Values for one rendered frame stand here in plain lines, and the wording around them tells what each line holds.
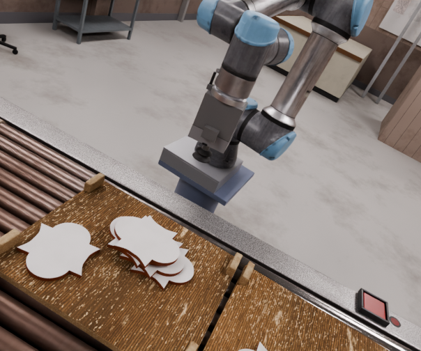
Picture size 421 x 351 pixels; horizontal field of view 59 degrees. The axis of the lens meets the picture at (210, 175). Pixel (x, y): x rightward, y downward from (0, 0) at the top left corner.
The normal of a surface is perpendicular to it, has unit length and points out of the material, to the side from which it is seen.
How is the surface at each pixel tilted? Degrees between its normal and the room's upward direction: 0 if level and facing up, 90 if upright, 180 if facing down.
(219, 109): 89
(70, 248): 0
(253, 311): 0
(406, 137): 90
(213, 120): 89
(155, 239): 0
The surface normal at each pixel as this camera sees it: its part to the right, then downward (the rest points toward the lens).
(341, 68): -0.43, 0.36
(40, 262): 0.35, -0.78
